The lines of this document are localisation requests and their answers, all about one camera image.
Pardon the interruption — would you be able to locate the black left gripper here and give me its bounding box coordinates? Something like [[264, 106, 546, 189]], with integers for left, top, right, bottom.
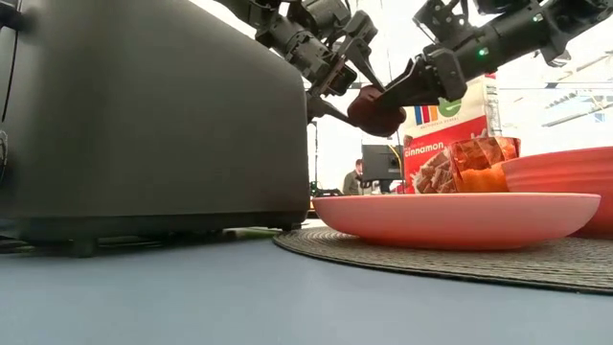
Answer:
[[267, 0, 387, 127]]

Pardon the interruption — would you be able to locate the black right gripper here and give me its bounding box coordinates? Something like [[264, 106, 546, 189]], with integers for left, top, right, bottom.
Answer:
[[377, 45, 468, 110]]

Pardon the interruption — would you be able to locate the Life cinnamon cereal box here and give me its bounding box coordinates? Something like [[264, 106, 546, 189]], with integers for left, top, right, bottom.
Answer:
[[399, 73, 504, 195]]

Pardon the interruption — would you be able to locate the black background monitor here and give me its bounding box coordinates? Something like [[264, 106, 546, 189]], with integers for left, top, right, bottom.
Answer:
[[360, 143, 404, 183]]

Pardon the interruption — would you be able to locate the orange faceted plastic cup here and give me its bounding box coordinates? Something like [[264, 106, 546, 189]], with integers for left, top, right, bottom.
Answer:
[[448, 136, 523, 195]]

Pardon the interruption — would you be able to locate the pink plate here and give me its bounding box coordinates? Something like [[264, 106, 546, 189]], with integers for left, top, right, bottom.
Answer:
[[311, 192, 602, 252]]

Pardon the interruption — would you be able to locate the red-orange bowl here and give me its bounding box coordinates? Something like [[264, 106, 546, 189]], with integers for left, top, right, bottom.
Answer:
[[501, 146, 613, 240]]

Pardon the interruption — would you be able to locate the woven grey placemat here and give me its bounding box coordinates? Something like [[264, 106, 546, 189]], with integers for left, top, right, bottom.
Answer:
[[271, 225, 613, 296]]

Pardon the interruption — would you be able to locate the black toaster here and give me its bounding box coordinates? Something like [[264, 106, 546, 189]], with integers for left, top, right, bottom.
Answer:
[[0, 0, 311, 258]]

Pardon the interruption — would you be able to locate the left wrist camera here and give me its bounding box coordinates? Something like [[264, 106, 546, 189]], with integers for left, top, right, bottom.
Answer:
[[329, 64, 359, 97]]

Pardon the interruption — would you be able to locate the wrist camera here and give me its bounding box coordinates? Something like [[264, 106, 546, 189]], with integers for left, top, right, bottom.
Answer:
[[329, 64, 359, 97], [413, 0, 478, 49]]

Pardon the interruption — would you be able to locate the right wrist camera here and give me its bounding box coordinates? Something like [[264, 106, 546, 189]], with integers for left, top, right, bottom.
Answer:
[[413, 0, 478, 49]]

